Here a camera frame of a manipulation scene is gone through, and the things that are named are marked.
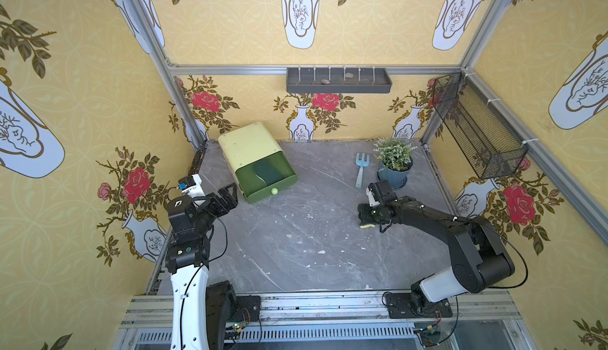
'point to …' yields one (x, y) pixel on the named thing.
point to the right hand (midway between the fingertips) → (363, 216)
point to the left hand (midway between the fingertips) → (228, 188)
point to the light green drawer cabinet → (245, 145)
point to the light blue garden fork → (362, 163)
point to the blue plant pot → (397, 179)
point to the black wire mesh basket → (490, 148)
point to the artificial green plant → (393, 153)
